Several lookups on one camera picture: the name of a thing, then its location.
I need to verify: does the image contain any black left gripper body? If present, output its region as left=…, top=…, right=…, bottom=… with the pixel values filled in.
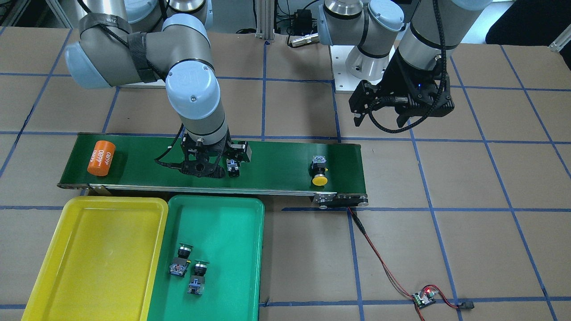
left=372, top=50, right=449, bottom=119

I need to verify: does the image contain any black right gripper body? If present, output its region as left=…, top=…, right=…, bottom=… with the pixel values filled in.
left=178, top=132, right=231, bottom=179

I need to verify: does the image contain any yellow push button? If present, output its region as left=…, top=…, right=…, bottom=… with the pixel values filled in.
left=226, top=158, right=240, bottom=177
left=310, top=155, right=328, bottom=187

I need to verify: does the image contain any orange cylinder marked 4680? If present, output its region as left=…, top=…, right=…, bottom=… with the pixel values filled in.
left=87, top=140, right=116, bottom=177

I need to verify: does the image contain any green push button red contact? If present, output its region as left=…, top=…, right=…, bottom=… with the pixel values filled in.
left=169, top=243, right=194, bottom=277

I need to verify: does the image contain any green push button blue contact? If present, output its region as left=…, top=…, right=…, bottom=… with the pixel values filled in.
left=187, top=260, right=210, bottom=296

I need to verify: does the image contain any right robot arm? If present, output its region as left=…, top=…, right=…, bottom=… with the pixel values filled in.
left=65, top=0, right=251, bottom=178

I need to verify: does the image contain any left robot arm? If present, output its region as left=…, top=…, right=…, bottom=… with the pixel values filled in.
left=317, top=0, right=491, bottom=134

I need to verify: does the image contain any green tray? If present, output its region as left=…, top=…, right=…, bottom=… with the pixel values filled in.
left=147, top=195, right=265, bottom=321

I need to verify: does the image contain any green conveyor belt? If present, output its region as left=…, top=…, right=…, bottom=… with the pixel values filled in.
left=58, top=133, right=368, bottom=209

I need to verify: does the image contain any yellow tray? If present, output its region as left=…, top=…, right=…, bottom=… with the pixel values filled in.
left=22, top=196, right=169, bottom=321

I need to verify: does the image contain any small controller circuit board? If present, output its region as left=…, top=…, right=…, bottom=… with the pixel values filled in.
left=412, top=288, right=439, bottom=309

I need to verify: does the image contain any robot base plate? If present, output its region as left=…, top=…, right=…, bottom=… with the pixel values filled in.
left=330, top=45, right=394, bottom=93

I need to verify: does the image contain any aluminium frame post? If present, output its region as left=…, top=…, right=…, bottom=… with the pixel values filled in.
left=254, top=0, right=277, bottom=42

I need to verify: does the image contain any red black power cable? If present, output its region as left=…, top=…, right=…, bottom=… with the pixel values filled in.
left=346, top=207, right=460, bottom=308

